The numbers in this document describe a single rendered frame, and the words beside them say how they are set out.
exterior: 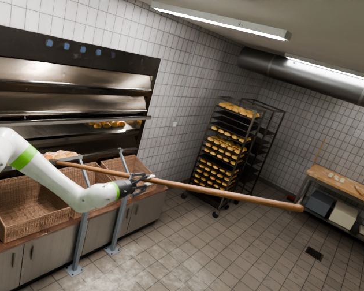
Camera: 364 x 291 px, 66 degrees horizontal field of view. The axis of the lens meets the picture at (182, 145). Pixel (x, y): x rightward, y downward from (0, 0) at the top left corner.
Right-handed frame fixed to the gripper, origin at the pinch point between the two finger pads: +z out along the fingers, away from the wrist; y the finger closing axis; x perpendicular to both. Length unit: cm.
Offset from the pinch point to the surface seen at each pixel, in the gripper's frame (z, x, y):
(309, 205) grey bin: 427, 5, 136
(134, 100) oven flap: 128, -137, -49
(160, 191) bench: 152, -119, 65
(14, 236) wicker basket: -19, -124, 59
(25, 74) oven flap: 1, -130, -66
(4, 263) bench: -27, -126, 78
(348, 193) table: 415, 65, 101
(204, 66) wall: 251, -116, -100
